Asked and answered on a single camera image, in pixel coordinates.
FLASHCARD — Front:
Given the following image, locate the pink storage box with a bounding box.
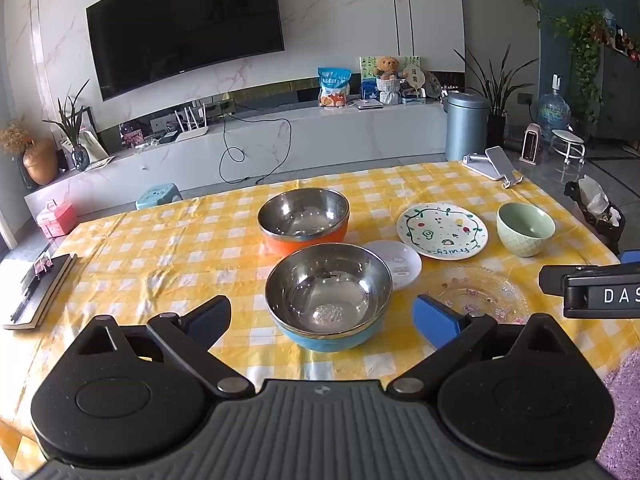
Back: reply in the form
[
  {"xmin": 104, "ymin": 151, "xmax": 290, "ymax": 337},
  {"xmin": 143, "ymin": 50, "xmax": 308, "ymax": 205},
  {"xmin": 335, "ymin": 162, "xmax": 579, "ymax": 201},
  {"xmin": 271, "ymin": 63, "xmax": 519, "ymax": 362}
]
[{"xmin": 37, "ymin": 200, "xmax": 79, "ymax": 239}]

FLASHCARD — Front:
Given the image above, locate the white router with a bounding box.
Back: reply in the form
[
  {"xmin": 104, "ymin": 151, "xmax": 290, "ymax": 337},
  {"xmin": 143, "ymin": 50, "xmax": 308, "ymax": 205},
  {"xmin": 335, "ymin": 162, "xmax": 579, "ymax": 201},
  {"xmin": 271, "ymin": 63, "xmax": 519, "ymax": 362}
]
[{"xmin": 171, "ymin": 102, "xmax": 209, "ymax": 144}]

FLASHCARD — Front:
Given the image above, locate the brown round vase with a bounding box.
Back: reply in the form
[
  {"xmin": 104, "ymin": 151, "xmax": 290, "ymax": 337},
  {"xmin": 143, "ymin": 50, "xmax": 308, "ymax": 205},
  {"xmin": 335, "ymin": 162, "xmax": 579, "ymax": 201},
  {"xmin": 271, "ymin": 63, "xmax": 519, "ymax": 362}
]
[{"xmin": 22, "ymin": 138, "xmax": 60, "ymax": 186}]

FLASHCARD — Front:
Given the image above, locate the grey-blue trash can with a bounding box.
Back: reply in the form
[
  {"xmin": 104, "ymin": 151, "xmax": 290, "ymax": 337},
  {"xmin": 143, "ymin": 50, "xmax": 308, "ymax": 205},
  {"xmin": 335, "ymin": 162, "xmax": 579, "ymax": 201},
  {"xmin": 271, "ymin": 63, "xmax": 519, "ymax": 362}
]
[{"xmin": 444, "ymin": 92, "xmax": 490, "ymax": 162}]

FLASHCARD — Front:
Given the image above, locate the clear glass plate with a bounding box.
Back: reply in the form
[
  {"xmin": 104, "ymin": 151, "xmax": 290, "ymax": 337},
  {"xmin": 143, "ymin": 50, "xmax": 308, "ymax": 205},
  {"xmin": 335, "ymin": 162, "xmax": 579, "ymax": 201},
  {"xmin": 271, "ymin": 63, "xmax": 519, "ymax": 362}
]
[{"xmin": 422, "ymin": 265, "xmax": 531, "ymax": 327}]

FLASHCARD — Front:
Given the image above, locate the black notebook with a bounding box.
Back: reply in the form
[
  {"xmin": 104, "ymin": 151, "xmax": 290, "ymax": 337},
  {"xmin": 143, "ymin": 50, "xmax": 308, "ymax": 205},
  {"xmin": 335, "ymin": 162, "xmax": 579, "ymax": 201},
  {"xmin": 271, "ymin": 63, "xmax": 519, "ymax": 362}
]
[{"xmin": 2, "ymin": 253, "xmax": 79, "ymax": 331}]

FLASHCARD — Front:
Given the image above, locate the black bag with tissue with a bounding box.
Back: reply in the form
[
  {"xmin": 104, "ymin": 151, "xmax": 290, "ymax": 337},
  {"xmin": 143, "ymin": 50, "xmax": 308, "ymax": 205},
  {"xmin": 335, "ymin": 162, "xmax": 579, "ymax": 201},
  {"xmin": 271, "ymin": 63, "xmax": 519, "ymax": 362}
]
[{"xmin": 564, "ymin": 174, "xmax": 626, "ymax": 254}]

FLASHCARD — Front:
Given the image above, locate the green painted picture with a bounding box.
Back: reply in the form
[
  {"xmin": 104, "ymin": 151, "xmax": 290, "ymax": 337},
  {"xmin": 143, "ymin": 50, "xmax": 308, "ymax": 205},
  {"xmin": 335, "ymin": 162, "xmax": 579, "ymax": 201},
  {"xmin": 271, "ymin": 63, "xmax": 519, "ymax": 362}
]
[{"xmin": 359, "ymin": 54, "xmax": 424, "ymax": 102}]

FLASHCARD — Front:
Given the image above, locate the pink space heater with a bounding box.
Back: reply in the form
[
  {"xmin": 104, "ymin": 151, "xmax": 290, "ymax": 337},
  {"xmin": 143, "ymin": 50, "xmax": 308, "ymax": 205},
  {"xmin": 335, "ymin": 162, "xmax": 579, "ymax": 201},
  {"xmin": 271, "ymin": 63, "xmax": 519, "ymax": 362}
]
[{"xmin": 519, "ymin": 123, "xmax": 546, "ymax": 164}]

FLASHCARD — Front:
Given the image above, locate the dried flower bunch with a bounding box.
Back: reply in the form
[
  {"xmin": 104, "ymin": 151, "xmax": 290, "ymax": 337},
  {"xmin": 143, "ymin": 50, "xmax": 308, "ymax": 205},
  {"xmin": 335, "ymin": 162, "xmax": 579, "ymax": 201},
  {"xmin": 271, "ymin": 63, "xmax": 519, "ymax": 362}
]
[{"xmin": 0, "ymin": 116, "xmax": 35, "ymax": 157}]

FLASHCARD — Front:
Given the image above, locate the black cable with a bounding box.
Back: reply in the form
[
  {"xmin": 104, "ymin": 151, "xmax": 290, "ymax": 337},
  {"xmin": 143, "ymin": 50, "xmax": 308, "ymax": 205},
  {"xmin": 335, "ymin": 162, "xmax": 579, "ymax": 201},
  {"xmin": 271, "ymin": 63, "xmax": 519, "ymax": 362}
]
[{"xmin": 219, "ymin": 104, "xmax": 293, "ymax": 186}]

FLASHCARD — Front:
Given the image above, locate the brown teddy bear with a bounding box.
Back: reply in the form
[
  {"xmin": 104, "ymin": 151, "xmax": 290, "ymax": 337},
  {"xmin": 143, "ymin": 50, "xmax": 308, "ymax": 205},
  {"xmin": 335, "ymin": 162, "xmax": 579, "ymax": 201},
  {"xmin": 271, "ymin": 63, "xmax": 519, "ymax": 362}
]
[{"xmin": 374, "ymin": 55, "xmax": 401, "ymax": 81}]

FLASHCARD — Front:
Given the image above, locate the light blue stool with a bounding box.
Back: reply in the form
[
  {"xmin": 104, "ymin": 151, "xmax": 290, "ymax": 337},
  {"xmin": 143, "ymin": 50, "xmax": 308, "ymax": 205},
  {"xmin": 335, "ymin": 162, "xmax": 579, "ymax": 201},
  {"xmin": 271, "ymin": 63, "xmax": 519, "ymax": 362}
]
[{"xmin": 135, "ymin": 185, "xmax": 182, "ymax": 211}]

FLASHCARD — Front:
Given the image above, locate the orange steel bowl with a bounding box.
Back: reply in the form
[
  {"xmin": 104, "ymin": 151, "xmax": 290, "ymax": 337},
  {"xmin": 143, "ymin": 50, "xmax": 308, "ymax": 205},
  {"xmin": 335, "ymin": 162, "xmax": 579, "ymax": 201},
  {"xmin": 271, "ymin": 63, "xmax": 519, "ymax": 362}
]
[{"xmin": 257, "ymin": 188, "xmax": 351, "ymax": 257}]

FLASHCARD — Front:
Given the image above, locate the white TV cabinet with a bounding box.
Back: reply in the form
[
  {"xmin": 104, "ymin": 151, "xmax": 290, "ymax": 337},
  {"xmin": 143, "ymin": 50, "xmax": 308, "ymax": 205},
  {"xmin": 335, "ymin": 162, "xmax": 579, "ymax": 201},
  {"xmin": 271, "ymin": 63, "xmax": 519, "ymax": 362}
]
[{"xmin": 24, "ymin": 94, "xmax": 451, "ymax": 222}]

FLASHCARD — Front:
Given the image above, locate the white phone stand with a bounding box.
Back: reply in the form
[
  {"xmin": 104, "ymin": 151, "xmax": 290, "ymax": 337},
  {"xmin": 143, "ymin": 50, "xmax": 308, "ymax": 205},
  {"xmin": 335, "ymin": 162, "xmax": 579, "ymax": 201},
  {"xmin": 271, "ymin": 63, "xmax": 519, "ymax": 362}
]
[{"xmin": 461, "ymin": 146, "xmax": 524, "ymax": 190}]

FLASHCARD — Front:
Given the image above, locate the black television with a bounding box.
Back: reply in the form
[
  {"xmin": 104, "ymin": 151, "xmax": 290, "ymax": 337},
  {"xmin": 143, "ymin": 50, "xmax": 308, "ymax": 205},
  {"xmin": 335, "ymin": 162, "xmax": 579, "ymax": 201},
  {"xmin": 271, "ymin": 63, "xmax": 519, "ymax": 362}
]
[{"xmin": 86, "ymin": 0, "xmax": 286, "ymax": 102}]

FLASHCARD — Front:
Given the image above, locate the blue steel bowl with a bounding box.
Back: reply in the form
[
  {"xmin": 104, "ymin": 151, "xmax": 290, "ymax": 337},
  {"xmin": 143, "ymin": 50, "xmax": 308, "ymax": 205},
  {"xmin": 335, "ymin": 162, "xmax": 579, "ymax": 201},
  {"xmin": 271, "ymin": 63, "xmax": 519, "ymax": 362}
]
[{"xmin": 264, "ymin": 243, "xmax": 394, "ymax": 352}]

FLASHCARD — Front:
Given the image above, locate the small white plate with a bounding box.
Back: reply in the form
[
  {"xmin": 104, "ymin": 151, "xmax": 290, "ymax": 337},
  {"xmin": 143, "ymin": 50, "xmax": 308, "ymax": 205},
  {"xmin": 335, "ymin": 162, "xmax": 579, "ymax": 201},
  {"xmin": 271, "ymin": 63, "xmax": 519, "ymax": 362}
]
[{"xmin": 361, "ymin": 240, "xmax": 423, "ymax": 292}]

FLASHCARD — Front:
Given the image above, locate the tall potted plant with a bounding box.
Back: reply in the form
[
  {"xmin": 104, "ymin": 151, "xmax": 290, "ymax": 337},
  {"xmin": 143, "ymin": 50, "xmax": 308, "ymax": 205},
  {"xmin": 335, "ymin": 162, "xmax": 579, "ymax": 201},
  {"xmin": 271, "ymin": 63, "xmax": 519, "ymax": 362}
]
[{"xmin": 454, "ymin": 47, "xmax": 539, "ymax": 147}]

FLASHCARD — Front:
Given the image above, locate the hanging ivy plant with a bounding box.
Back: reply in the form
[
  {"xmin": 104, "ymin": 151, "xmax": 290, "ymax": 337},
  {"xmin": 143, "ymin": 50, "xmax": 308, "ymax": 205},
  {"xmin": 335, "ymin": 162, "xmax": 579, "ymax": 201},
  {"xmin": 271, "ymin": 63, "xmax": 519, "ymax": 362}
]
[{"xmin": 549, "ymin": 7, "xmax": 615, "ymax": 127}]

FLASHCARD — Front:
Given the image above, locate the round hand fan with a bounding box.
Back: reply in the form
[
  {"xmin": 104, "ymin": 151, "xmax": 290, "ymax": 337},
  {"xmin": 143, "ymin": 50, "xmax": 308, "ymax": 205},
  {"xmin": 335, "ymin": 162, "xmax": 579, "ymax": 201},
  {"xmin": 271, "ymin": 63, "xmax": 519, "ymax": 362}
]
[{"xmin": 403, "ymin": 62, "xmax": 431, "ymax": 97}]

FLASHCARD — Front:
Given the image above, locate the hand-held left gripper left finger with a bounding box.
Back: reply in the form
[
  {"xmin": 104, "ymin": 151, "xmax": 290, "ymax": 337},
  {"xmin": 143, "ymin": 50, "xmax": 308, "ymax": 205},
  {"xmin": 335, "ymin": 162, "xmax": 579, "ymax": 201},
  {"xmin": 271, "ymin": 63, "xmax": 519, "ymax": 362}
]
[{"xmin": 65, "ymin": 295, "xmax": 256, "ymax": 398}]

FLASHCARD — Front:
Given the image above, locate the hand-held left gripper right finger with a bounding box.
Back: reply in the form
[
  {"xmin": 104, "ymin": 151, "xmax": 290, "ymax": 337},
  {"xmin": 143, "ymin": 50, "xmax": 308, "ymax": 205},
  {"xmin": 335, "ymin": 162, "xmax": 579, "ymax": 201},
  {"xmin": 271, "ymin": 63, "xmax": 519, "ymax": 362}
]
[{"xmin": 387, "ymin": 294, "xmax": 576, "ymax": 401}]

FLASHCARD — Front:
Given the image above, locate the white round stool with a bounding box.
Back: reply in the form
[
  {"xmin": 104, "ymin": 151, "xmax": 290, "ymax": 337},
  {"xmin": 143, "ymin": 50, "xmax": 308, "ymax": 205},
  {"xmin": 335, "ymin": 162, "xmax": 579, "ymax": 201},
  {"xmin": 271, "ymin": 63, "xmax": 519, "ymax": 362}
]
[{"xmin": 549, "ymin": 129, "xmax": 587, "ymax": 166}]

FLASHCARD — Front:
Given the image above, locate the blue water bottle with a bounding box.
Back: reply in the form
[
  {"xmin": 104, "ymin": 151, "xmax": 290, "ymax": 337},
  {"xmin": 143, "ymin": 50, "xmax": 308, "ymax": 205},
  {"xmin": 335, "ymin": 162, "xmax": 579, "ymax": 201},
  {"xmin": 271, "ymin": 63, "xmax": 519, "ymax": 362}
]
[{"xmin": 537, "ymin": 74, "xmax": 572, "ymax": 137}]

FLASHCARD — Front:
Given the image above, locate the green ceramic bowl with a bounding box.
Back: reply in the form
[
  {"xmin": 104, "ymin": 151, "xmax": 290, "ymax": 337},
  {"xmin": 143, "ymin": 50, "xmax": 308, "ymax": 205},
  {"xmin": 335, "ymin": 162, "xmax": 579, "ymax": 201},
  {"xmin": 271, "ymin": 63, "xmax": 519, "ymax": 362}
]
[{"xmin": 496, "ymin": 202, "xmax": 556, "ymax": 258}]

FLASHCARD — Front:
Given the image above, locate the grey bouquet wrapper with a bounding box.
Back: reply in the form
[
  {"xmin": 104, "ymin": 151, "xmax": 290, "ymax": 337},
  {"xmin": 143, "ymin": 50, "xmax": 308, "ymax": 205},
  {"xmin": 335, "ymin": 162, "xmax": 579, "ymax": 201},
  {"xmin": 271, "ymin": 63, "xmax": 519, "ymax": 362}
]
[{"xmin": 376, "ymin": 77, "xmax": 403, "ymax": 106}]

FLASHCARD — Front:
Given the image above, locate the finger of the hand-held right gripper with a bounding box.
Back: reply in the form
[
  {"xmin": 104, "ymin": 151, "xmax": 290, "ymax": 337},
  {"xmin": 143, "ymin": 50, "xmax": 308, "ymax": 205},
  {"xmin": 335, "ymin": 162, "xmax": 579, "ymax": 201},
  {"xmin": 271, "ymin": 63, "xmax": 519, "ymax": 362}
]
[{"xmin": 538, "ymin": 263, "xmax": 568, "ymax": 298}]

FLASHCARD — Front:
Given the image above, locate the yellow checked tablecloth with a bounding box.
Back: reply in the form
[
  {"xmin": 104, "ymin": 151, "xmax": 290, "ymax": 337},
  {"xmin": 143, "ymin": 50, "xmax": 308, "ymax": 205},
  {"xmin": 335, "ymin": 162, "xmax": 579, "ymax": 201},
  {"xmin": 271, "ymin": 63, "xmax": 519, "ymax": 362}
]
[{"xmin": 0, "ymin": 159, "xmax": 640, "ymax": 463}]

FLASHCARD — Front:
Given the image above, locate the painted white plate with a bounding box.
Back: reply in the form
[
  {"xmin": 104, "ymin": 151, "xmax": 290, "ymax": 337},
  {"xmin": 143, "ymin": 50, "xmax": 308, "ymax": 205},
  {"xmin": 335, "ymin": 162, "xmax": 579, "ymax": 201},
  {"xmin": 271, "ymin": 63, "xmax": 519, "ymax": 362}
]
[{"xmin": 396, "ymin": 202, "xmax": 489, "ymax": 260}]

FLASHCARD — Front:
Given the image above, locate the purple rug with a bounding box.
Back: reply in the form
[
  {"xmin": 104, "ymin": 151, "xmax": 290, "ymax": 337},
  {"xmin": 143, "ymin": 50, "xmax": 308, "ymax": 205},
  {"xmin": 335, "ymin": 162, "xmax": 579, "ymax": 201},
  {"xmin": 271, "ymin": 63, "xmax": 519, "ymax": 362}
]
[{"xmin": 601, "ymin": 359, "xmax": 640, "ymax": 480}]

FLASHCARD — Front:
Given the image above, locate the blue snack bag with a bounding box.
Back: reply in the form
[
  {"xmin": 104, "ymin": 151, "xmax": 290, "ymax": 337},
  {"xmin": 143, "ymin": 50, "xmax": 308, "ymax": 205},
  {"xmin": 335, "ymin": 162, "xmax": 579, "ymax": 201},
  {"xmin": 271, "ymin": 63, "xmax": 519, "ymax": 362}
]
[{"xmin": 318, "ymin": 66, "xmax": 352, "ymax": 109}]

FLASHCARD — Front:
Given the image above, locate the grey-blue sideboard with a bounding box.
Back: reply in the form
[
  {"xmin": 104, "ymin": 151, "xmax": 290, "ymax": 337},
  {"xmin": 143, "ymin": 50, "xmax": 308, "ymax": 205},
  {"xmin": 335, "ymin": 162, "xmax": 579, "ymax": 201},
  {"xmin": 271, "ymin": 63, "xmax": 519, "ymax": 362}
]
[{"xmin": 594, "ymin": 42, "xmax": 640, "ymax": 148}]

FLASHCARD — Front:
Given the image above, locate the green plant in glass vase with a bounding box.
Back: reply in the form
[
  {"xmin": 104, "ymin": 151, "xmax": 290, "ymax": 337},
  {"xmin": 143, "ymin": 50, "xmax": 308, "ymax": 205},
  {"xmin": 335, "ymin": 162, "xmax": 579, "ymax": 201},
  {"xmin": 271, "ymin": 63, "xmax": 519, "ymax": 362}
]
[{"xmin": 42, "ymin": 79, "xmax": 92, "ymax": 172}]

